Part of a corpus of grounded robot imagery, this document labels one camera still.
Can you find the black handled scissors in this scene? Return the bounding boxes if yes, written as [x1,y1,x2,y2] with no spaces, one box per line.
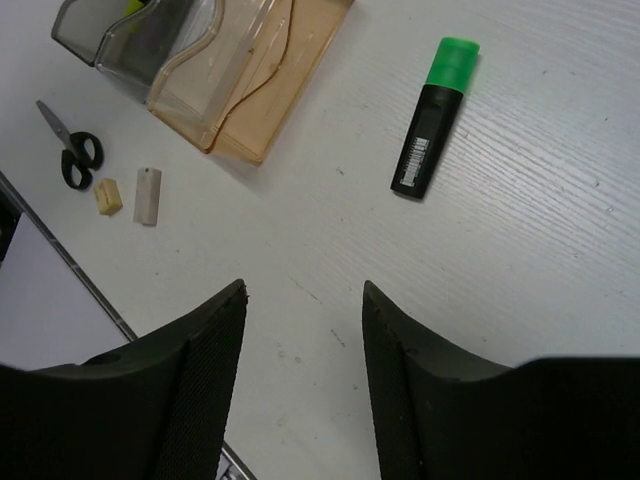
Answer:
[36,100,105,191]

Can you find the grey rectangular eraser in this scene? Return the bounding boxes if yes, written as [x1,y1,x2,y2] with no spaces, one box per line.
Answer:
[133,167,162,226]

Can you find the orange transparent container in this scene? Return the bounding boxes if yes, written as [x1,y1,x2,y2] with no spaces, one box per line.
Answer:
[147,0,352,165]

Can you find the green highlighter marker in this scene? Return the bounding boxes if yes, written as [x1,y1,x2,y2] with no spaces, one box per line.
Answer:
[390,37,480,200]

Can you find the grey transparent container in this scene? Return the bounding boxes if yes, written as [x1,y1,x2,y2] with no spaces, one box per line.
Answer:
[51,0,129,67]

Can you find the clear transparent container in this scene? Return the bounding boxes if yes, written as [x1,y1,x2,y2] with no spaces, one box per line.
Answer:
[94,0,274,104]

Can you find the yellow highlighter marker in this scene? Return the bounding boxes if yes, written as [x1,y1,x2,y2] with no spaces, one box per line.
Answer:
[125,0,148,17]

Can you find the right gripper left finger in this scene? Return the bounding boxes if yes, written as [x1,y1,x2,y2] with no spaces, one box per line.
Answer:
[1,280,248,479]

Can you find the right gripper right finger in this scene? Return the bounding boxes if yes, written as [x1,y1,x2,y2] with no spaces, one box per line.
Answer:
[362,282,639,479]

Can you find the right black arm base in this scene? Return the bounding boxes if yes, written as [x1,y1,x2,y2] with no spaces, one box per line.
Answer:
[0,173,24,262]

